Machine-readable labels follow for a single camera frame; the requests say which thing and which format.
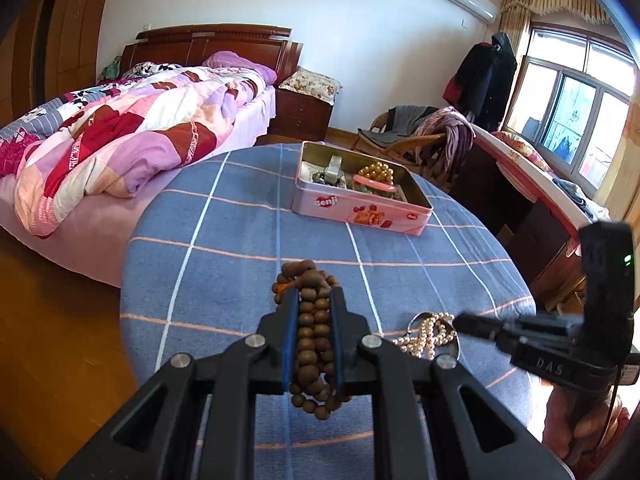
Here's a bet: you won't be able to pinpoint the pink padded mat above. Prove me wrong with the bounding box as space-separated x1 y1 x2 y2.
472 125 611 238

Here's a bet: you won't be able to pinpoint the window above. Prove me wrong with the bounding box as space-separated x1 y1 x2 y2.
502 25 640 196

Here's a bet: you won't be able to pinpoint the floral cushion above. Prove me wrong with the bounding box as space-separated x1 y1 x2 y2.
492 131 553 173

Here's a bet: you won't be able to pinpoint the pink bangle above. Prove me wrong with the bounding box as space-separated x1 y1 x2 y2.
352 174 398 197

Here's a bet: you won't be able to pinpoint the pink tin box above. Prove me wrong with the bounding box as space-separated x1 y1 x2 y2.
291 141 434 236

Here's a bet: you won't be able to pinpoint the blue plaid tablecloth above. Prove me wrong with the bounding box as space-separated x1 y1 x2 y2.
119 142 536 480

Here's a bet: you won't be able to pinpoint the person's right hand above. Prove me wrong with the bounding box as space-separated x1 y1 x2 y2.
542 385 633 466

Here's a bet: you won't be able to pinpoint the black white patterned cloth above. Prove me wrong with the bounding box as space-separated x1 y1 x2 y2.
120 61 183 81

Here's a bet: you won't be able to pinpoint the purple pillow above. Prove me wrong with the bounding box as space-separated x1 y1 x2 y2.
201 51 277 86

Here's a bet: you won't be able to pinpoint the dark wooden desk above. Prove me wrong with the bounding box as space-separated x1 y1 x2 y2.
450 130 591 311

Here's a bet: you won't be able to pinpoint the wooden bed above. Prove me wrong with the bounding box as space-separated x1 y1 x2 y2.
0 23 304 288

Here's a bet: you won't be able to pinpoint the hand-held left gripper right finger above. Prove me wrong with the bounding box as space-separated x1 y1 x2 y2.
330 285 576 480

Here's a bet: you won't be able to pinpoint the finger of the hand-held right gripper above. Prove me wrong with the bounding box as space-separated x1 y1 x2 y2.
454 311 523 343

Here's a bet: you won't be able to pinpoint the grey garment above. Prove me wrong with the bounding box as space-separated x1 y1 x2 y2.
357 105 441 146

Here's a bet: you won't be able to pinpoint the silver metal bangle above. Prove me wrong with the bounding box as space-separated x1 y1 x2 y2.
407 311 461 362

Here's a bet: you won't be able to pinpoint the purple garment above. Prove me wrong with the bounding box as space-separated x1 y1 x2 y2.
412 107 476 186

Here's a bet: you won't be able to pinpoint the gold bead necklace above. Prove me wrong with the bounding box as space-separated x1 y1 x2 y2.
357 161 396 186

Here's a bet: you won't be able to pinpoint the brown wooden bead bracelet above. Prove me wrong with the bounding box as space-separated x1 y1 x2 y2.
272 259 353 420

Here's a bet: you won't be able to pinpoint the dark folded clothes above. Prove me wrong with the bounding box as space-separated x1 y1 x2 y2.
552 177 608 221

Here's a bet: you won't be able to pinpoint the dark hanging coats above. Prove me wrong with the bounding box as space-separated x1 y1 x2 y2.
442 31 518 131

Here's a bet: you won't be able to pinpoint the pink patchwork quilt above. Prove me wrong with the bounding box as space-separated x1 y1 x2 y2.
0 66 266 238

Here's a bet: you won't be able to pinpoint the brown wooden wardrobe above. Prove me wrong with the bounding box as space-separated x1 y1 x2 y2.
0 0 118 131

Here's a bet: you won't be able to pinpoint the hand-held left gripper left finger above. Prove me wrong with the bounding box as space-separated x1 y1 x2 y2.
55 285 301 480

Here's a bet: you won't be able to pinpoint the floral pillow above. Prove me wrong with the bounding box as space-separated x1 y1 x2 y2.
277 67 343 106

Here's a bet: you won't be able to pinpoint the white pearl necklace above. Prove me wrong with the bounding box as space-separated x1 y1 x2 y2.
392 311 458 361

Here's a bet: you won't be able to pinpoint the wicker chair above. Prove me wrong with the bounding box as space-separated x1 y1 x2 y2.
355 110 451 166

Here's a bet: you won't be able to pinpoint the dark wooden nightstand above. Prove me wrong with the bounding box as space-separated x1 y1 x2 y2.
268 87 333 143

